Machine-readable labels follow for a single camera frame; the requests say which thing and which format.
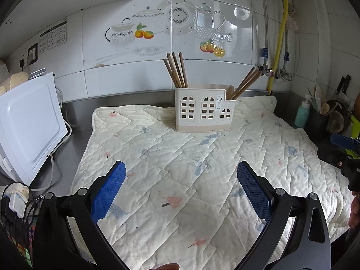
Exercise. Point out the white plastic spoon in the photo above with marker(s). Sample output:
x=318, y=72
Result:
x=318, y=95

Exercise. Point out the white quilted mat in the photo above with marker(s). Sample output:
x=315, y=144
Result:
x=168, y=152

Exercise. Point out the white microwave oven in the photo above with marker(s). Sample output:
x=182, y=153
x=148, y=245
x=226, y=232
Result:
x=31, y=123

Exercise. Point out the dark frying pan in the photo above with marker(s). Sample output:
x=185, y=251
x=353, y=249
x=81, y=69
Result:
x=337, y=118

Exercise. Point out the white power strip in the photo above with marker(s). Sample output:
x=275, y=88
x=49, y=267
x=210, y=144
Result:
x=15, y=199

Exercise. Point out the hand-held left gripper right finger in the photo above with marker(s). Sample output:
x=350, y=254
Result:
x=251, y=187

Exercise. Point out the teal plastic bottle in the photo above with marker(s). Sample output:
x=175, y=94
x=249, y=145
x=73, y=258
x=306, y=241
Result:
x=301, y=115

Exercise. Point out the wooden spoon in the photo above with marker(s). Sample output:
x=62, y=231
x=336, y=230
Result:
x=325, y=108

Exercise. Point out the black wall socket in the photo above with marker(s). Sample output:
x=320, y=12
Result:
x=32, y=53

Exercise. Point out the metal pipe valve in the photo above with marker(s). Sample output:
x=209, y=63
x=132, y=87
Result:
x=265, y=70
x=284, y=76

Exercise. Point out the brown round board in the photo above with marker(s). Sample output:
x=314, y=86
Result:
x=357, y=104

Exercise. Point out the phone with colourful case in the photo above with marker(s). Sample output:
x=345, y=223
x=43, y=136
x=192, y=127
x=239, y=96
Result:
x=29, y=239

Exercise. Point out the white instruction sticker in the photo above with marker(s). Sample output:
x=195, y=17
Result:
x=53, y=36

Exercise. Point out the round metal tin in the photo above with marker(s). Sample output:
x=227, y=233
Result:
x=37, y=73

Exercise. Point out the person's right hand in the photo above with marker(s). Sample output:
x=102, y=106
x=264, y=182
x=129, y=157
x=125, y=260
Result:
x=355, y=211

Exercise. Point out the cream house-shaped utensil holder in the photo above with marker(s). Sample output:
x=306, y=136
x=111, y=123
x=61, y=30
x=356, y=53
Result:
x=197, y=125

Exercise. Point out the wooden spatula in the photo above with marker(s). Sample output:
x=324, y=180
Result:
x=230, y=90

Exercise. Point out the person's left hand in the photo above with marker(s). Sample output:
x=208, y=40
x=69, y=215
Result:
x=167, y=267

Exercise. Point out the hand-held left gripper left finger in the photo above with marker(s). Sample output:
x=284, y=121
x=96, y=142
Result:
x=111, y=185

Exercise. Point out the green dish rack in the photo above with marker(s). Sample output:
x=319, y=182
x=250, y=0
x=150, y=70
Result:
x=355, y=129

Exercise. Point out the yellow gas pipe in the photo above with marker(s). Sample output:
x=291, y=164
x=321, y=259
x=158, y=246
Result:
x=278, y=42

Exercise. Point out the black utensil pot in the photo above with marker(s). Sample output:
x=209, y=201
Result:
x=317, y=123

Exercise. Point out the black charger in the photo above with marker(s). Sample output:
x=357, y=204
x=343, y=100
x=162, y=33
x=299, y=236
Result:
x=11, y=222

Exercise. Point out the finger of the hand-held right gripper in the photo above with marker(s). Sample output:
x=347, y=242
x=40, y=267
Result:
x=332, y=156
x=344, y=142

